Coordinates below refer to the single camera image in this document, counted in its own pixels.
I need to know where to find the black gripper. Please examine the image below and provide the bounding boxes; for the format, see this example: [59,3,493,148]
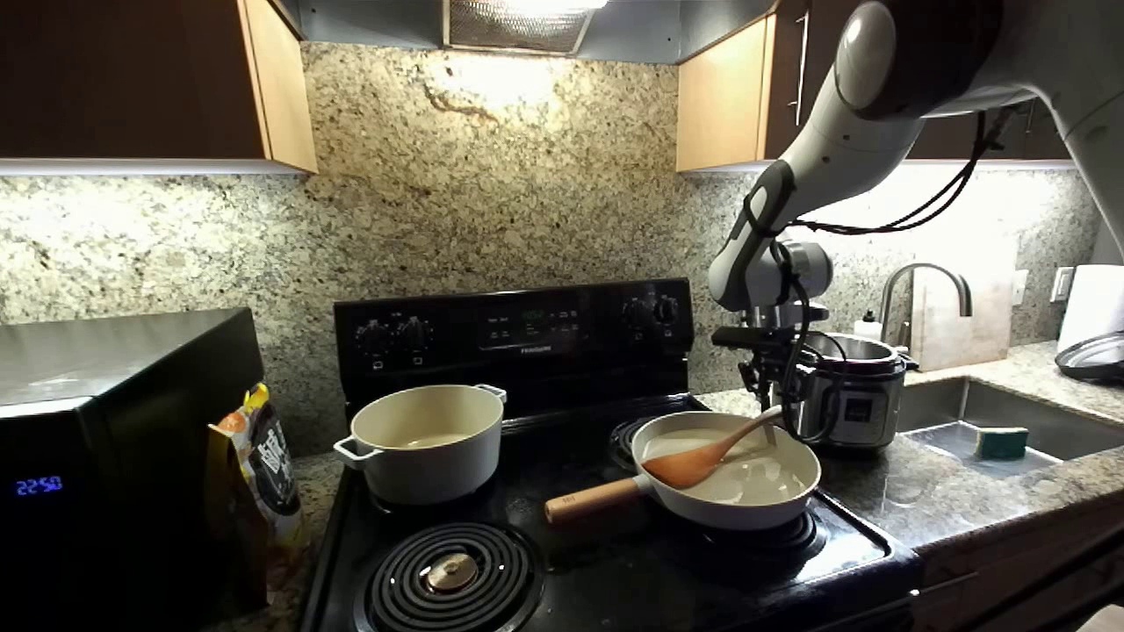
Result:
[712,305,826,407]

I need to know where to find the wooden spatula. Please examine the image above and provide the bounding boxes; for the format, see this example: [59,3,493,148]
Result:
[643,416,767,489]

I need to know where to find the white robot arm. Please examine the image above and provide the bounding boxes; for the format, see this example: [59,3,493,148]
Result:
[705,0,1124,405]

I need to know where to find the stainless pressure cooker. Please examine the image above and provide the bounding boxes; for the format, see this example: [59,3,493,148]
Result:
[795,335,909,449]

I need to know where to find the white soap bottle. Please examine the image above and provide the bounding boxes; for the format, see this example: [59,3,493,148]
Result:
[854,308,883,340]

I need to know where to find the black electric stove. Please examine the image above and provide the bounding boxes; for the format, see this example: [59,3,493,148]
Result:
[298,278,919,632]

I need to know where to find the chrome kitchen faucet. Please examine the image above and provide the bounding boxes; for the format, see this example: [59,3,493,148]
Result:
[879,258,972,345]

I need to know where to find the green sponge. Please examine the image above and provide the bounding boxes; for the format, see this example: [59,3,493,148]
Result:
[976,427,1028,459]

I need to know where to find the right upper wooden cabinet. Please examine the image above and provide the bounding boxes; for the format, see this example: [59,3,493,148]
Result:
[679,0,1124,173]

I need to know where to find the wooden cabinet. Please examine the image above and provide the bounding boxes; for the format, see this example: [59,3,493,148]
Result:
[0,0,316,175]
[679,0,1124,173]

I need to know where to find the steel sink basin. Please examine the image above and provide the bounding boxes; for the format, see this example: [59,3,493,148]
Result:
[894,379,1124,477]

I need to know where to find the dark object on counter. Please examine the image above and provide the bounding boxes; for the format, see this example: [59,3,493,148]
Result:
[1055,329,1124,383]

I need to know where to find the range hood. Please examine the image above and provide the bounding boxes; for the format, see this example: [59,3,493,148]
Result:
[275,0,775,67]

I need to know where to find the snack bag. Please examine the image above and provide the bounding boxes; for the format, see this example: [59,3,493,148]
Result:
[203,383,301,548]

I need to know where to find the black microwave oven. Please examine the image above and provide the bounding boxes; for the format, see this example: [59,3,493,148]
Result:
[0,308,264,632]

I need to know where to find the left upper wooden cabinet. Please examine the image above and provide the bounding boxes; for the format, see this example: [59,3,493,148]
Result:
[0,0,316,175]

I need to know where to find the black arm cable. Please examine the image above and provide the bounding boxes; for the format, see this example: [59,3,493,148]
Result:
[747,109,1010,441]

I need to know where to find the cream frying pan wooden handle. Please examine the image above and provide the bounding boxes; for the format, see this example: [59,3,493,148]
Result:
[543,412,823,531]

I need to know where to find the cream pot with handles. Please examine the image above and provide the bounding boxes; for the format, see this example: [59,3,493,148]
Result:
[332,383,504,507]

